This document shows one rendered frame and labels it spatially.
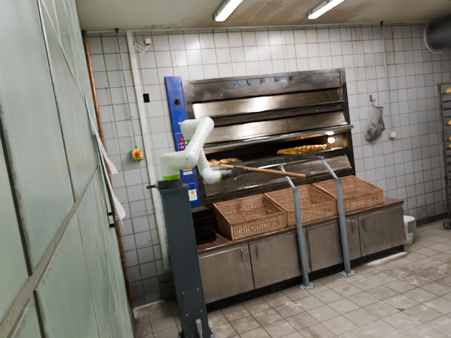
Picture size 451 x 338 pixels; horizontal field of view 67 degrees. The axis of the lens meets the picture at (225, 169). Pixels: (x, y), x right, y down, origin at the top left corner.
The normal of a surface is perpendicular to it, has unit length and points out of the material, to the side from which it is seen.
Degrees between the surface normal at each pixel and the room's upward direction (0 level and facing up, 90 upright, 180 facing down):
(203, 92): 90
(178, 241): 90
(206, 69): 90
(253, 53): 90
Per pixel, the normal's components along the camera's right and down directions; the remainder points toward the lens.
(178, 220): 0.28, 0.06
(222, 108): 0.26, -0.29
